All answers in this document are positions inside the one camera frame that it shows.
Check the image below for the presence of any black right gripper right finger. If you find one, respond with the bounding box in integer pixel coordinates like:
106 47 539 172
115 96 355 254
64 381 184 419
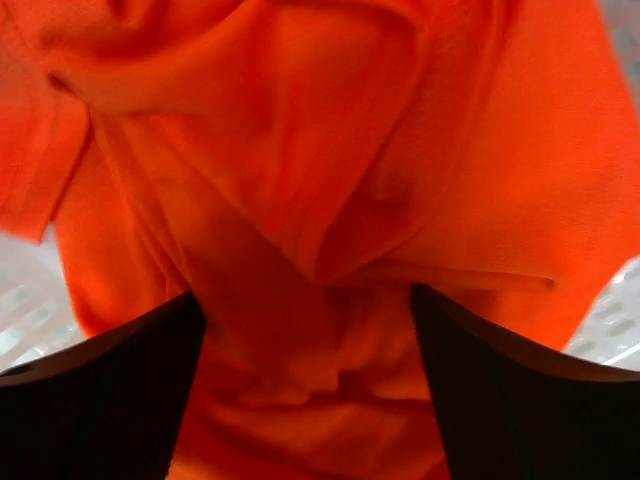
410 285 639 479

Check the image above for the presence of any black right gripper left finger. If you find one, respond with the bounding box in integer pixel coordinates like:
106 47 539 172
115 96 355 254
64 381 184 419
1 292 206 480

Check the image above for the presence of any orange t-shirt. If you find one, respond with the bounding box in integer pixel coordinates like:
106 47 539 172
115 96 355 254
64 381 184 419
1 1 639 479

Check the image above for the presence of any white plastic laundry basket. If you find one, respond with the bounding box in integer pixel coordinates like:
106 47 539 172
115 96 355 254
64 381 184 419
1 1 639 371

